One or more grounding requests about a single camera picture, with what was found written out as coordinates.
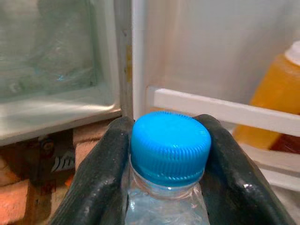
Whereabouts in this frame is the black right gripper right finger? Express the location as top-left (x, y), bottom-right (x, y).
top-left (194, 113), bottom-right (300, 225)

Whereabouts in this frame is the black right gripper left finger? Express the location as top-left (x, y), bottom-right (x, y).
top-left (48, 115), bottom-right (135, 225)

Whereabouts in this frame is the clear water bottle blue cap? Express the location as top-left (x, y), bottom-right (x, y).
top-left (125, 111), bottom-right (213, 225)

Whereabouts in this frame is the grey silver fridge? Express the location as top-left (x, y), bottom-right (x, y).
top-left (0, 0), bottom-right (135, 148)

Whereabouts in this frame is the white fridge door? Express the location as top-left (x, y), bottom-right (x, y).
top-left (130, 0), bottom-right (300, 196)

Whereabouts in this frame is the orange juice bottle white cap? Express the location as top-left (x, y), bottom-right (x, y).
top-left (233, 39), bottom-right (300, 155)

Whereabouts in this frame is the white door shelf rail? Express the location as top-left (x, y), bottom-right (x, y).
top-left (145, 85), bottom-right (300, 132)

